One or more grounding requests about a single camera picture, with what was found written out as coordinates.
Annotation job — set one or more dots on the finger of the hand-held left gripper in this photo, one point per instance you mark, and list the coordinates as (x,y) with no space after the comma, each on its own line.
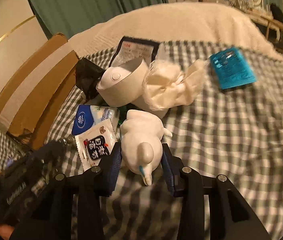
(54,148)

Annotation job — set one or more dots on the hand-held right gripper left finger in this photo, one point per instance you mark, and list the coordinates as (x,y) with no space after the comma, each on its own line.
(112,172)

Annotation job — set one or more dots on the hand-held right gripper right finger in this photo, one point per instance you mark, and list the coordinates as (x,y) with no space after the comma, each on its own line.
(168,171)

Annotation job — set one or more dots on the white duck figurine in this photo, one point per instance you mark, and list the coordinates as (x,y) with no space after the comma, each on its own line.
(141,135)

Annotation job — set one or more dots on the brown cardboard box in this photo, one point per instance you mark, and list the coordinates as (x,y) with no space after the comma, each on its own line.
(31,85)

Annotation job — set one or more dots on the white snack packet dark label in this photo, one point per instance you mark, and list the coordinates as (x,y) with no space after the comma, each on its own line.
(94,135)

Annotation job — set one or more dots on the blue and white tissue pack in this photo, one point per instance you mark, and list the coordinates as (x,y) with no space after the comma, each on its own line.
(84,117)

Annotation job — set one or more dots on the green checked cloth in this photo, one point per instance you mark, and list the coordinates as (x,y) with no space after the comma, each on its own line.
(231,142)

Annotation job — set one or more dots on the black plastic bag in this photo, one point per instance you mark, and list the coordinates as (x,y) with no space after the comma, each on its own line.
(86,77)

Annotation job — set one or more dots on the cream crumpled cloth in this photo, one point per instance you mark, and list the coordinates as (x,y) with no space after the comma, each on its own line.
(166,85)

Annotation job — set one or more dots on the white round plastic device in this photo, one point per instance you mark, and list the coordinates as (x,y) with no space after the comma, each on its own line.
(124,85)

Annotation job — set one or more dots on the teal foil packet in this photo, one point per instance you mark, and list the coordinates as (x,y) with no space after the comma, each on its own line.
(231,67)

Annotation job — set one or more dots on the black-edged flat pouch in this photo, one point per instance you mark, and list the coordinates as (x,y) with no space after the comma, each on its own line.
(131,50)

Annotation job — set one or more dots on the white bed blanket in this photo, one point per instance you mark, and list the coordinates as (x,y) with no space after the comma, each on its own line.
(181,22)

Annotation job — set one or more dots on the wide green curtain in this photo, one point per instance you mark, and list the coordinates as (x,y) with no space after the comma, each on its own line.
(94,2)

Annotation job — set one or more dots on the white vanity table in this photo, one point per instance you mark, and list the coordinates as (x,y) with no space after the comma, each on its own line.
(269,22)

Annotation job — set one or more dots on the black bag on vanity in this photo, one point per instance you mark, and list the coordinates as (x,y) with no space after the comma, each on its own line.
(279,13)

